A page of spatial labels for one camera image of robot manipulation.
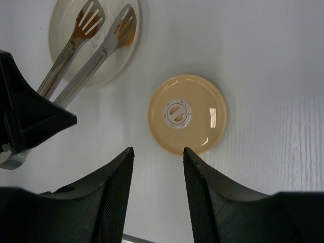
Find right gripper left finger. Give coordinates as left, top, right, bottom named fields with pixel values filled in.
left=1, top=147, right=134, bottom=242

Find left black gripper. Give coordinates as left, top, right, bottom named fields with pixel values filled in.
left=1, top=51, right=77, bottom=154

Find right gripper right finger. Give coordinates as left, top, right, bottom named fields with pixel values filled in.
left=183, top=147, right=323, bottom=242

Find beige round lid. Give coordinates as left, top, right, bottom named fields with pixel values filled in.
left=147, top=74, right=227, bottom=155

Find steel serving tongs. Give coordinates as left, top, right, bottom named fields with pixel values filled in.
left=0, top=0, right=139, bottom=170

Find orange chocolate chip cookie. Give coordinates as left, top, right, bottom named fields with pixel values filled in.
left=114, top=19, right=136, bottom=48

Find cream ceramic plate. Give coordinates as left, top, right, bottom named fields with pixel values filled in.
left=48, top=0, right=143, bottom=89

